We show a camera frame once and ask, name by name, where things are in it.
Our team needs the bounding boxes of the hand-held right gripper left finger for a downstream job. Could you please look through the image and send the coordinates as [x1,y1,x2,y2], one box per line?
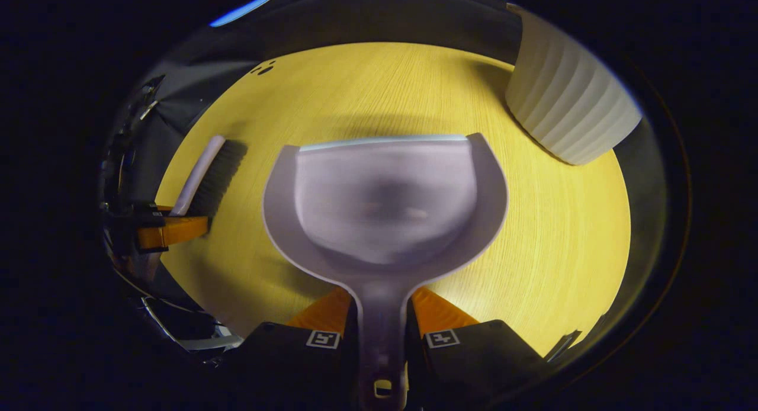
[219,287,359,410]

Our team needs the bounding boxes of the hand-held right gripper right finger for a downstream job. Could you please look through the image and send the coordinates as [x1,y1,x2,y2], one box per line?
[405,287,549,410]

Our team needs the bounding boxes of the small pink broom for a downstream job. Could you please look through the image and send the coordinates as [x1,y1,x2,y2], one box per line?
[169,134,249,218]

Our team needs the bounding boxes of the pink dustpan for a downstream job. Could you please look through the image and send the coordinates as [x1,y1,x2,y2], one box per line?
[262,133,509,411]

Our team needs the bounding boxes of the white ribbed garbage bin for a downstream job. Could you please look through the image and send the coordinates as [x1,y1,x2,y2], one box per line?
[505,4,644,166]

